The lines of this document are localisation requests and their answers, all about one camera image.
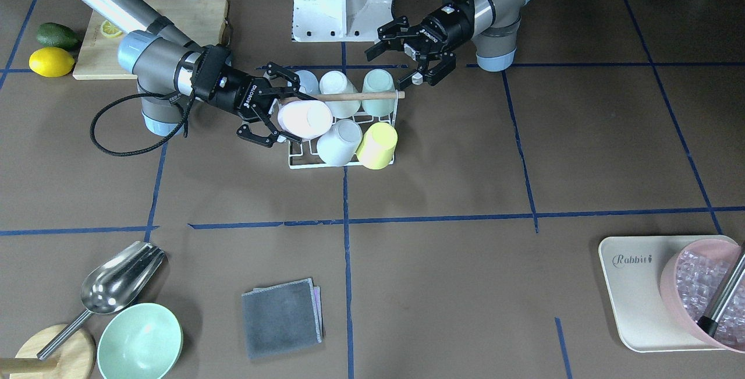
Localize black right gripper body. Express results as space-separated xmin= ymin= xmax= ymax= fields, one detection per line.
xmin=210 ymin=70 xmax=269 ymax=123

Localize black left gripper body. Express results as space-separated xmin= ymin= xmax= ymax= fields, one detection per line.
xmin=407 ymin=9 xmax=476 ymax=57

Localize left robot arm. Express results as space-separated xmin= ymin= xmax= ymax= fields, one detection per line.
xmin=365 ymin=0 xmax=743 ymax=86

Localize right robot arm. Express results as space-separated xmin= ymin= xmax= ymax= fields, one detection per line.
xmin=82 ymin=0 xmax=310 ymax=148

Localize light blue cup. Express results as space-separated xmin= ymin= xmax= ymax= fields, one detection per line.
xmin=295 ymin=69 xmax=320 ymax=96

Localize green cup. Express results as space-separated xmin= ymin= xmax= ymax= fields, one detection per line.
xmin=361 ymin=69 xmax=396 ymax=117

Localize white cup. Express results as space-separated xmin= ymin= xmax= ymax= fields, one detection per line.
xmin=319 ymin=70 xmax=361 ymax=119

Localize grey-white cup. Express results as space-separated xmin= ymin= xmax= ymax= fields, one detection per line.
xmin=317 ymin=119 xmax=363 ymax=167

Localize yellow cup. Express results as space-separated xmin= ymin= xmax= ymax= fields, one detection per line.
xmin=356 ymin=122 xmax=398 ymax=170

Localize wooden cutting board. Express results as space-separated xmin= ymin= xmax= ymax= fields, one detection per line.
xmin=73 ymin=0 xmax=229 ymax=81

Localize lemon slice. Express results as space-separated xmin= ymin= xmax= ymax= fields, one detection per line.
xmin=100 ymin=20 xmax=123 ymax=38

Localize grey folded cloth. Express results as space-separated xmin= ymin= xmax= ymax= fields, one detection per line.
xmin=240 ymin=278 xmax=324 ymax=360

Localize metal scoop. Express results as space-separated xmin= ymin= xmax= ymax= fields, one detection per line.
xmin=37 ymin=241 xmax=166 ymax=361

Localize yellow lemon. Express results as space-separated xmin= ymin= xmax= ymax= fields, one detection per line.
xmin=27 ymin=47 xmax=76 ymax=77

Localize avocado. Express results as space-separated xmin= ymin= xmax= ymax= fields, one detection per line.
xmin=36 ymin=23 xmax=81 ymax=51

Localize mint green bowl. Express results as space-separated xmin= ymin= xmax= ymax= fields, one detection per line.
xmin=97 ymin=303 xmax=183 ymax=378

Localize beige rabbit tray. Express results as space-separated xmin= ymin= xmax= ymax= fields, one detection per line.
xmin=598 ymin=234 xmax=740 ymax=353

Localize wooden mug tree stand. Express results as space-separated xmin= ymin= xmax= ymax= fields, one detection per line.
xmin=0 ymin=324 xmax=96 ymax=379

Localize pink bowl with ice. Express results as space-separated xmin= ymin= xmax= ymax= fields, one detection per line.
xmin=659 ymin=236 xmax=743 ymax=353

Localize metal tongs in bowl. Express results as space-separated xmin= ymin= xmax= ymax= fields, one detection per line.
xmin=697 ymin=244 xmax=744 ymax=338

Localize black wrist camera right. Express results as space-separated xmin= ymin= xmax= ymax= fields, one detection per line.
xmin=191 ymin=45 xmax=232 ymax=101

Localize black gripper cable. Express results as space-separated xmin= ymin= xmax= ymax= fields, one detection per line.
xmin=90 ymin=94 xmax=193 ymax=157

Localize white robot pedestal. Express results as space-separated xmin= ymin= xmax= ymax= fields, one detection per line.
xmin=291 ymin=0 xmax=393 ymax=42

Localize white wire cup holder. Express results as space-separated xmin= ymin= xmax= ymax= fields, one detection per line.
xmin=279 ymin=95 xmax=398 ymax=170

